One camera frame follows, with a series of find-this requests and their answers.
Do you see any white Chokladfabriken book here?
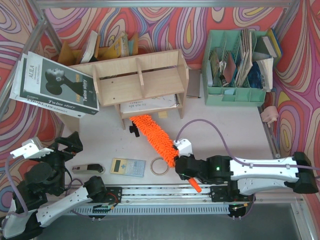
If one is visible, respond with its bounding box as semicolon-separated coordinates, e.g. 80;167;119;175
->
9;53;86;118

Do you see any yellow file rack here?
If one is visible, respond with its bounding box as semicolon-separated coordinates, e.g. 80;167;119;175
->
58;32;139;66

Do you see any mint green desk organizer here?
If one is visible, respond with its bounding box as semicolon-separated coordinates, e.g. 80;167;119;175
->
201;28;266;107

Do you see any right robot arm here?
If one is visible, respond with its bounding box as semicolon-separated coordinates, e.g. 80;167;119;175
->
175;152;319;196

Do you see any Twins story book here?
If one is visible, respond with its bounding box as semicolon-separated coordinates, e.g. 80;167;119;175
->
19;52;99;115

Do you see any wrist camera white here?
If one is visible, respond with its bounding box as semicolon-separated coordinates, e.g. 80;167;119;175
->
173;138;193;157
10;137;46;159

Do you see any clear tape roll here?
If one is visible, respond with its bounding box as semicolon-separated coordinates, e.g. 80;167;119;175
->
150;157;170;177

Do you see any orange microfiber duster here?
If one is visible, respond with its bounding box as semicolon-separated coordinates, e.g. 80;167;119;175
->
129;114;203;193

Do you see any black binder clip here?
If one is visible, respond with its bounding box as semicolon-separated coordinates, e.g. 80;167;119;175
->
129;122;140;138

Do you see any wooden bookshelf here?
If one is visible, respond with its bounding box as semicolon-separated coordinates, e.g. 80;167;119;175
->
71;49;189;129

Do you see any spiral notebook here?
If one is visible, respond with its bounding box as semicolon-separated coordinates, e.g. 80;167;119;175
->
120;94;180;114

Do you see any yellow sticky note pad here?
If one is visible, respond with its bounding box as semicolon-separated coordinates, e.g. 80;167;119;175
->
158;111;168;119

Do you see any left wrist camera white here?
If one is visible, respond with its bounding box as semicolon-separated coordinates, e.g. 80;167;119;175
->
10;137;46;159

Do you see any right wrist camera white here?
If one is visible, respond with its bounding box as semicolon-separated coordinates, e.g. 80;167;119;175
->
173;138;193;157

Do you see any beige and blue calculator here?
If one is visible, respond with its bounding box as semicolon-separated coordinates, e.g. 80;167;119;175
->
110;158;146;178

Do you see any pink piggy figurine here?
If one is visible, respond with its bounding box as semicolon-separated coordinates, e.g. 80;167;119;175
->
260;106;279;128

